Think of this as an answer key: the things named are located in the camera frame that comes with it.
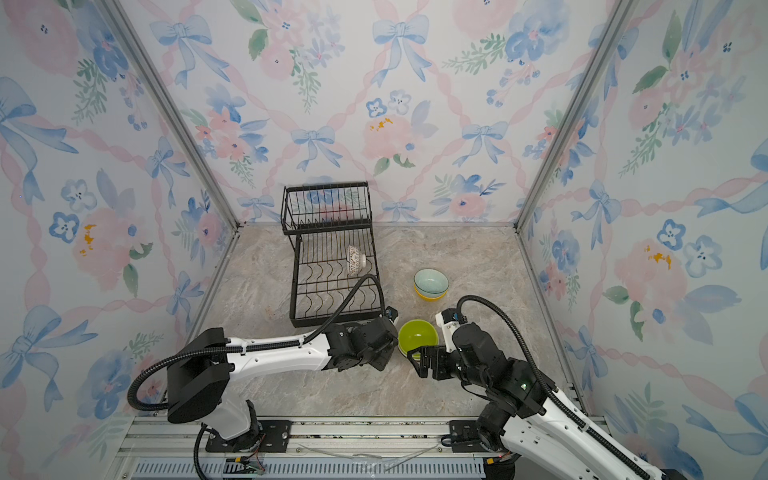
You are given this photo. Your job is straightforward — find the white maroon patterned bowl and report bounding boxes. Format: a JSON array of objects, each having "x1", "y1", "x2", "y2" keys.
[{"x1": 346, "y1": 245, "x2": 375, "y2": 278}]

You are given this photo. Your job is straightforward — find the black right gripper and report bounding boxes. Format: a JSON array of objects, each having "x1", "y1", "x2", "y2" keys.
[{"x1": 405, "y1": 343, "x2": 488, "y2": 390}]

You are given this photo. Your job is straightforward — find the black wire dish rack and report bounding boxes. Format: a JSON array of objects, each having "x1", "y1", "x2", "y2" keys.
[{"x1": 281, "y1": 181, "x2": 385, "y2": 328}]

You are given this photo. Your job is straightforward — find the lime green bowl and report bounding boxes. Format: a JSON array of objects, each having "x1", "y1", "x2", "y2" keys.
[{"x1": 398, "y1": 319, "x2": 439, "y2": 357}]

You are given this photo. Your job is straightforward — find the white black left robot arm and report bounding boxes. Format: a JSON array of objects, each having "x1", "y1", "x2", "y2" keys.
[{"x1": 167, "y1": 317, "x2": 397, "y2": 445}]

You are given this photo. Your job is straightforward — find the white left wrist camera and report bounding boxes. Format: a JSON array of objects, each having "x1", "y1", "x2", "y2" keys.
[{"x1": 384, "y1": 306, "x2": 399, "y2": 323}]

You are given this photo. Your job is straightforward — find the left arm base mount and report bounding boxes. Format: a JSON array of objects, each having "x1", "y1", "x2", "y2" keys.
[{"x1": 205, "y1": 420, "x2": 293, "y2": 453}]

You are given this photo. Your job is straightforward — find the aluminium corner post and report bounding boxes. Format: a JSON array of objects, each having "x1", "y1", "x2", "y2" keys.
[
  {"x1": 95, "y1": 0, "x2": 241, "y2": 231},
  {"x1": 514, "y1": 0, "x2": 636, "y2": 236}
]

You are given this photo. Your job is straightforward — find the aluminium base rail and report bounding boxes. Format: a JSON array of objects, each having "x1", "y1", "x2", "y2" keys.
[{"x1": 106, "y1": 417, "x2": 518, "y2": 479}]

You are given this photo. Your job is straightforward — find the yellow bowl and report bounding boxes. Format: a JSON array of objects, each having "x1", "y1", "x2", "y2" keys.
[{"x1": 414, "y1": 286, "x2": 447, "y2": 302}]

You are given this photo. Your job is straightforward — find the aluminium corner post left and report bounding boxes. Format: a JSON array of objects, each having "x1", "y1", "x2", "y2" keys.
[{"x1": 95, "y1": 0, "x2": 241, "y2": 231}]

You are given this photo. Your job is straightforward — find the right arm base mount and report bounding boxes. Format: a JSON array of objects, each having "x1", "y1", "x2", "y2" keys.
[{"x1": 440, "y1": 419, "x2": 507, "y2": 454}]

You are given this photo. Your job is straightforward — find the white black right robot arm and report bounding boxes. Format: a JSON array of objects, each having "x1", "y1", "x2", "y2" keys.
[{"x1": 407, "y1": 322, "x2": 683, "y2": 479}]

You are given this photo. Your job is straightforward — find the teal striped bowl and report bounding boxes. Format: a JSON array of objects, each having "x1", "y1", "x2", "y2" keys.
[{"x1": 414, "y1": 268, "x2": 450, "y2": 293}]

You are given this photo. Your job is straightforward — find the aluminium corner post right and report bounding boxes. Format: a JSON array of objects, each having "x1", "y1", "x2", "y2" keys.
[{"x1": 514, "y1": 0, "x2": 636, "y2": 236}]

